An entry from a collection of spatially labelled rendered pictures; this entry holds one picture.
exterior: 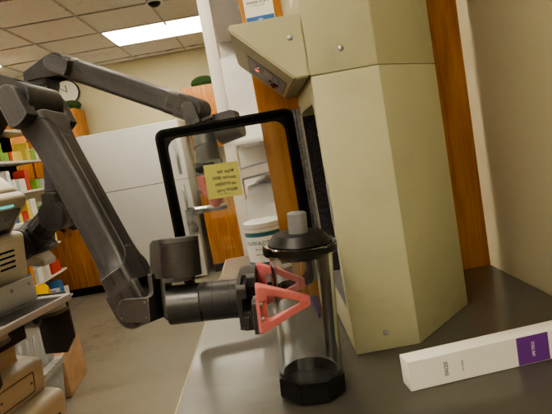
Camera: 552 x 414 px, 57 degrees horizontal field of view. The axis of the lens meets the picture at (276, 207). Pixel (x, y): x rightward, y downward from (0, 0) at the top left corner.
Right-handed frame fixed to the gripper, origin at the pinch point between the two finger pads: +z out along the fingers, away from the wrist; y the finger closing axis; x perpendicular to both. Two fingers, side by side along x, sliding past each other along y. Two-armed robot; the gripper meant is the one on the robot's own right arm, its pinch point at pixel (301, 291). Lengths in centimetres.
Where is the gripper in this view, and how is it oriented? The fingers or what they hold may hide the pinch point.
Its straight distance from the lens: 76.2
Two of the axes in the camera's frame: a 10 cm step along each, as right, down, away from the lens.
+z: 9.9, -1.1, 0.0
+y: -0.2, -1.4, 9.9
